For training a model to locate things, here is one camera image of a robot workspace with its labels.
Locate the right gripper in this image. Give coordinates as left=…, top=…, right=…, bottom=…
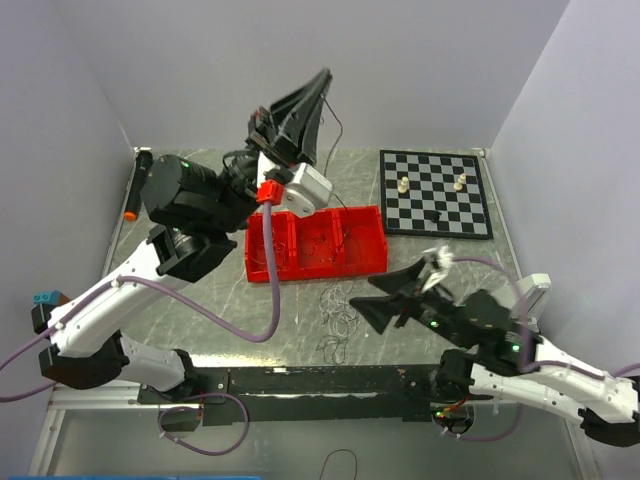
left=345, top=256, right=471, bottom=348

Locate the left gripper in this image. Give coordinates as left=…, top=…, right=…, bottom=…
left=207, top=69, right=333, bottom=234

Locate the black wire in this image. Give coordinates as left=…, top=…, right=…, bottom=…
left=299, top=97, right=369, bottom=274

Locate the red three-compartment bin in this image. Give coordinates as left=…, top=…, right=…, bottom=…
left=271, top=206, right=389, bottom=282

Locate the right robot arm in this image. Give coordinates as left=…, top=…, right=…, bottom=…
left=349, top=255, right=639, bottom=447

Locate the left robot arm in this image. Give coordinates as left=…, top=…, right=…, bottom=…
left=32, top=69, right=333, bottom=402

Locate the white chess pawn left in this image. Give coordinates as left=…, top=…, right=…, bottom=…
left=397, top=176, right=409, bottom=195

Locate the white chess pawn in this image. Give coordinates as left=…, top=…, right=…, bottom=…
left=453, top=174, right=466, bottom=191
left=397, top=176, right=409, bottom=195

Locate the chessboard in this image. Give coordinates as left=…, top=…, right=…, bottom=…
left=379, top=150, right=493, bottom=240

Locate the white chess pawn right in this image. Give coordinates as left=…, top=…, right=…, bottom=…
left=453, top=174, right=466, bottom=191

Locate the white stand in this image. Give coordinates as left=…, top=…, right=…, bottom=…
left=492, top=273, right=552, bottom=332

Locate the black marker orange cap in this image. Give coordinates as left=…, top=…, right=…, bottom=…
left=123, top=150, right=153, bottom=222

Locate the blue brown toy block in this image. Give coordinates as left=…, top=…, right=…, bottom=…
left=32, top=290, right=70, bottom=313

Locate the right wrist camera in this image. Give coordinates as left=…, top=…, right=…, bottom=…
left=420, top=245, right=454, bottom=294

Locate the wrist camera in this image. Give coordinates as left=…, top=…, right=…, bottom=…
left=420, top=245, right=454, bottom=294
left=281, top=163, right=334, bottom=218

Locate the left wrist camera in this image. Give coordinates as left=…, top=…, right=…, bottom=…
left=281, top=163, right=334, bottom=218

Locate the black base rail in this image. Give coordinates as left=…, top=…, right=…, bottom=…
left=137, top=364, right=471, bottom=426

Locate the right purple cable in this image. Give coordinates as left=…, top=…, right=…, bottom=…
left=449, top=257, right=640, bottom=445

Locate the purple cable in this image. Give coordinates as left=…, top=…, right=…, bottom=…
left=449, top=257, right=640, bottom=445
left=0, top=199, right=281, bottom=455

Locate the thin dark floor cable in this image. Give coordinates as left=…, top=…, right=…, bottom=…
left=319, top=448, right=359, bottom=480

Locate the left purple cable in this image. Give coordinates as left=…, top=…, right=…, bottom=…
left=0, top=199, right=281, bottom=455

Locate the aluminium frame rail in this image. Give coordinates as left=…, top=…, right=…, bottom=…
left=49, top=380, right=140, bottom=410

